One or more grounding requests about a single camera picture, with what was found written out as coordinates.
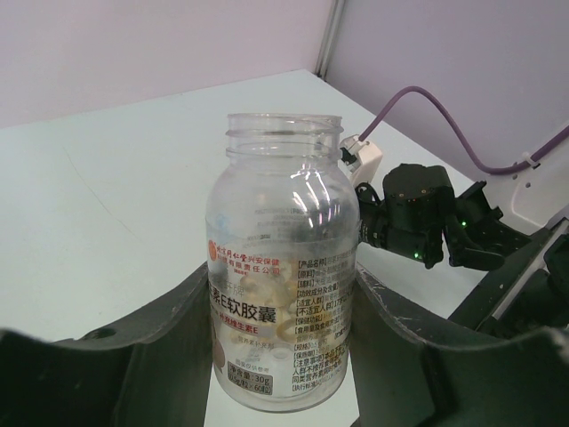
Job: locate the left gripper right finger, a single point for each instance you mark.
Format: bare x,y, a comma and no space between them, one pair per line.
413,368

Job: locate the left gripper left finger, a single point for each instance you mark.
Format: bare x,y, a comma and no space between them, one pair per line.
149,368

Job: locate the clear pill bottle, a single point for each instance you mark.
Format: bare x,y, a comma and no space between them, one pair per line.
282,225

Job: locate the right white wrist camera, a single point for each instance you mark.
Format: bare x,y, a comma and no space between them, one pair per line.
362,155

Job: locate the right aluminium frame post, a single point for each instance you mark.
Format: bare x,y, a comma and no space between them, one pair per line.
330,37

